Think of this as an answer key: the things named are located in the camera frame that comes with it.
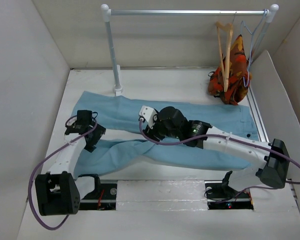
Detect light blue trousers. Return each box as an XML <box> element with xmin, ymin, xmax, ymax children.
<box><xmin>73</xmin><ymin>91</ymin><xmax>259</xmax><ymax>176</ymax></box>

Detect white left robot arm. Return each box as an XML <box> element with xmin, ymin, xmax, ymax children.
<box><xmin>34</xmin><ymin>113</ymin><xmax>106</xmax><ymax>216</ymax></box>

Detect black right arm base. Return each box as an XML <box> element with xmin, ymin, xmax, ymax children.
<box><xmin>204</xmin><ymin>182</ymin><xmax>254</xmax><ymax>210</ymax></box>

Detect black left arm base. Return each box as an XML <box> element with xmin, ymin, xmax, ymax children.
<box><xmin>79</xmin><ymin>181</ymin><xmax>118</xmax><ymax>211</ymax></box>

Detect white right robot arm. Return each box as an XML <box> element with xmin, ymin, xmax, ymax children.
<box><xmin>138</xmin><ymin>105</ymin><xmax>289</xmax><ymax>197</ymax></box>

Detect wooden clothes hanger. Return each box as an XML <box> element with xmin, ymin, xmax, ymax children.
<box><xmin>215</xmin><ymin>21</ymin><xmax>234</xmax><ymax>92</ymax></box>

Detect white foam block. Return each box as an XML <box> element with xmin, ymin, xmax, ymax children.
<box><xmin>116</xmin><ymin>179</ymin><xmax>208</xmax><ymax>212</ymax></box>

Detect orange patterned garment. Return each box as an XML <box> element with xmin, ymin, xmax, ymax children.
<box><xmin>207</xmin><ymin>34</ymin><xmax>252</xmax><ymax>106</ymax></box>

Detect white clothes rack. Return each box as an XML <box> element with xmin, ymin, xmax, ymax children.
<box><xmin>100</xmin><ymin>4</ymin><xmax>280</xmax><ymax>96</ymax></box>

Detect blue wire hanger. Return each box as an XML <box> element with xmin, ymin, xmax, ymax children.
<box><xmin>239</xmin><ymin>9</ymin><xmax>269</xmax><ymax>88</ymax></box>

